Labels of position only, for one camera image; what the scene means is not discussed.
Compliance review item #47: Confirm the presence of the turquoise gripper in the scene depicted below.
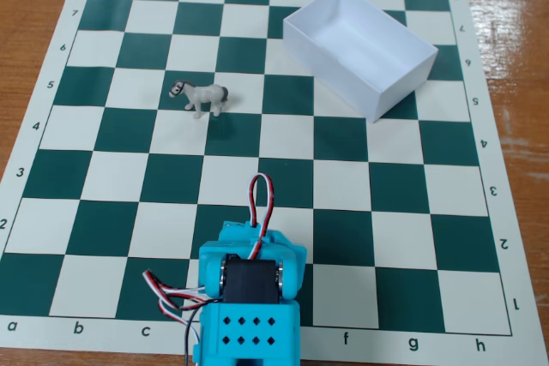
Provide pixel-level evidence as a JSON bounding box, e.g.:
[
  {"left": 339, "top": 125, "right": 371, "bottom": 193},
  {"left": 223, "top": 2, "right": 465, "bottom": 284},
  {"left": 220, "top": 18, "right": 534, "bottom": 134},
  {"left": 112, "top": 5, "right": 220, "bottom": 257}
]
[{"left": 219, "top": 219, "right": 308, "bottom": 261}]

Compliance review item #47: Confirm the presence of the grey white toy horse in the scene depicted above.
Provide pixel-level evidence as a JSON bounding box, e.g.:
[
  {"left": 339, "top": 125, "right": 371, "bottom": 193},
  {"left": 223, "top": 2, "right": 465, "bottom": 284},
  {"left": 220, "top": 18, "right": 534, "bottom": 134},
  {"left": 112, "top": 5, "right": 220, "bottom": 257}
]
[{"left": 168, "top": 79, "right": 230, "bottom": 121}]

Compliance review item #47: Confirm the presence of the white open cardboard box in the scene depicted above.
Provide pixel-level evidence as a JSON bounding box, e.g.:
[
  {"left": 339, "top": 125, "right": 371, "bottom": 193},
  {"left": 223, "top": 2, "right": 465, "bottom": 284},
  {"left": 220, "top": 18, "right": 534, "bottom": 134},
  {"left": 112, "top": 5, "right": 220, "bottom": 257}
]
[{"left": 282, "top": 0, "right": 440, "bottom": 123}]

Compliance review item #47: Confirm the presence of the green white chessboard mat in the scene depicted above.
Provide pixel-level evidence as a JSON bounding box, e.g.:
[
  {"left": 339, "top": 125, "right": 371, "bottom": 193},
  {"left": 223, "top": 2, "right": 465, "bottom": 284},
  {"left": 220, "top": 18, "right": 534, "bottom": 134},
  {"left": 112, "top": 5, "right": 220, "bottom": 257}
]
[{"left": 0, "top": 0, "right": 533, "bottom": 359}]

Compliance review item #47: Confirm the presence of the red white black servo cable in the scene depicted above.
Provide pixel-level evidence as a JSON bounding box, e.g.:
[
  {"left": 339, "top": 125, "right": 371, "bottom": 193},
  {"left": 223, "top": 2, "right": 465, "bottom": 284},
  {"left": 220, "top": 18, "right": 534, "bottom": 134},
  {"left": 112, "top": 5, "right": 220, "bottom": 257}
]
[
  {"left": 247, "top": 172, "right": 275, "bottom": 261},
  {"left": 142, "top": 269, "right": 209, "bottom": 366}
]

